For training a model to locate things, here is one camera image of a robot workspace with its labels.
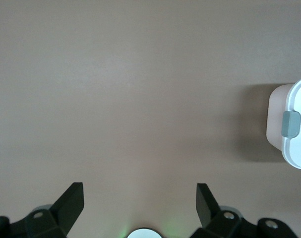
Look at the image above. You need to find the brown table mat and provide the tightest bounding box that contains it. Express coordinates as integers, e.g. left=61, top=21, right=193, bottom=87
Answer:
left=0, top=0, right=301, bottom=238

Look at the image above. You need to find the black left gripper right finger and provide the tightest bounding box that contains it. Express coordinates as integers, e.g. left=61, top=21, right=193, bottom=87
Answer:
left=189, top=183, right=297, bottom=238

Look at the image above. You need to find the pink plastic storage box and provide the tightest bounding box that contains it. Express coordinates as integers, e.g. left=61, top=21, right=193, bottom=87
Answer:
left=266, top=84, right=295, bottom=152

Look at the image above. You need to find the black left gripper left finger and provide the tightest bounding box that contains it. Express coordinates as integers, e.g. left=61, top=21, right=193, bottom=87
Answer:
left=0, top=182, right=85, bottom=238

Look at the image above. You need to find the white lid with grey clips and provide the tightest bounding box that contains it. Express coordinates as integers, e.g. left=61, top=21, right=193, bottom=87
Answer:
left=280, top=76, right=301, bottom=171

